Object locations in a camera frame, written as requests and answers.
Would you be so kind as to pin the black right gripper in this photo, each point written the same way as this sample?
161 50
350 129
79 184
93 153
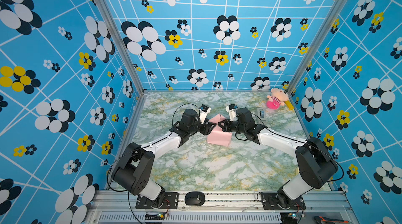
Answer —
227 124

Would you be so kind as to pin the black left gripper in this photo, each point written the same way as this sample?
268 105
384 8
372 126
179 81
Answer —
206 128

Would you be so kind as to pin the purple wrapping paper sheet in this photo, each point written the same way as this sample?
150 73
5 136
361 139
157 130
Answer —
217 135

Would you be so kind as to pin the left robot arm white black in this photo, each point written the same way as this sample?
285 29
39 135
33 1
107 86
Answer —
133 169

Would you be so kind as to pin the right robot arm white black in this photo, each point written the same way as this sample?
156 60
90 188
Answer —
316 166

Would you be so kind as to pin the pink plush pig toy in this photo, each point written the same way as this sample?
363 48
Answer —
277 98

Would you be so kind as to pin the black computer mouse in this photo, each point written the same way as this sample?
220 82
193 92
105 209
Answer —
194 198

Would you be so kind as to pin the green circuit board left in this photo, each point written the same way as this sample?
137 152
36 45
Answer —
156 216

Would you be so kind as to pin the green circuit board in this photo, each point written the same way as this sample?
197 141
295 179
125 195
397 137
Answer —
291 218
156 216

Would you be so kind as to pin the green circuit board right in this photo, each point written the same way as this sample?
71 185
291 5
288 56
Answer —
291 218

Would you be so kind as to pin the orange black tool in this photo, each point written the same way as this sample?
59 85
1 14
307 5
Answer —
326 220

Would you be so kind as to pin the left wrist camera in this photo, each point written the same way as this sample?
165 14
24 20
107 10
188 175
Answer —
204 111

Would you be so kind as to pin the aluminium front rail base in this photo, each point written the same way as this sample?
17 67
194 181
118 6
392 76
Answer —
220 207

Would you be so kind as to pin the aluminium frame post left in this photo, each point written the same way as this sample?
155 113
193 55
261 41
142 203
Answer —
112 27

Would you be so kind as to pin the aluminium frame post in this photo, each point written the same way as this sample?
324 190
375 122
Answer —
112 27
317 41

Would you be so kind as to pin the aluminium frame post right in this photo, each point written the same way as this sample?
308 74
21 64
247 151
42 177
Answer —
317 41

